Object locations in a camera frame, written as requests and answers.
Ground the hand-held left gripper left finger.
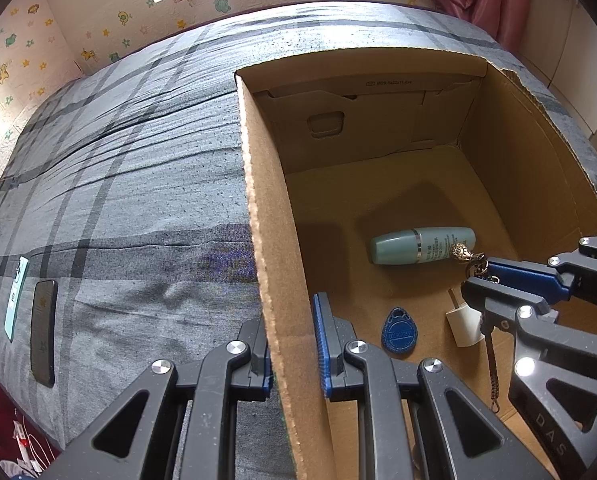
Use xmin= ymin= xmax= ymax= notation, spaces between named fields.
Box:
xmin=53 ymin=317 xmax=274 ymax=480

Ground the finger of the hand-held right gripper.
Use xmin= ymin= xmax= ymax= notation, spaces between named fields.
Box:
xmin=486 ymin=236 xmax=597 ymax=311
xmin=461 ymin=277 xmax=562 ymax=346

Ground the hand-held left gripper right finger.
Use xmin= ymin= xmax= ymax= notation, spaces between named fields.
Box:
xmin=313 ymin=292 xmax=554 ymax=480

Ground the white charger plug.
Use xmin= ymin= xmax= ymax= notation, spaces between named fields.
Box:
xmin=445 ymin=288 xmax=485 ymax=347

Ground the key bunch with gold charm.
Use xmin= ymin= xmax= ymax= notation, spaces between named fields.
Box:
xmin=451 ymin=242 xmax=504 ymax=413

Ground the blue key fob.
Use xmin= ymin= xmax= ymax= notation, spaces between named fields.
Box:
xmin=381 ymin=306 xmax=420 ymax=349

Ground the green cosmetic bottle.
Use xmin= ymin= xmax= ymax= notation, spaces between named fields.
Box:
xmin=370 ymin=227 xmax=478 ymax=266

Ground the cardboard box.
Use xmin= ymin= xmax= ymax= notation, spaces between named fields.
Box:
xmin=234 ymin=42 xmax=597 ymax=480

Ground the beige cabinet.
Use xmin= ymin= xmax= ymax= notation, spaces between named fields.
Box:
xmin=543 ymin=0 xmax=597 ymax=171

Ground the dark smartphone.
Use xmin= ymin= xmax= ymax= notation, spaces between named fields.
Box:
xmin=31 ymin=280 xmax=59 ymax=388

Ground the grey plaid bedsheet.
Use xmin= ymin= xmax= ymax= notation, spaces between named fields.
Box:
xmin=0 ymin=2 xmax=597 ymax=480

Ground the teal smartphone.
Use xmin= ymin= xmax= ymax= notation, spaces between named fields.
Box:
xmin=4 ymin=256 xmax=30 ymax=343

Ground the pink curtain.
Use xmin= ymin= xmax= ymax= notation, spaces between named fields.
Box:
xmin=369 ymin=0 xmax=569 ymax=53

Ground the white cable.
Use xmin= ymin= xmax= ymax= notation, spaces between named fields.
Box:
xmin=13 ymin=420 xmax=59 ymax=476

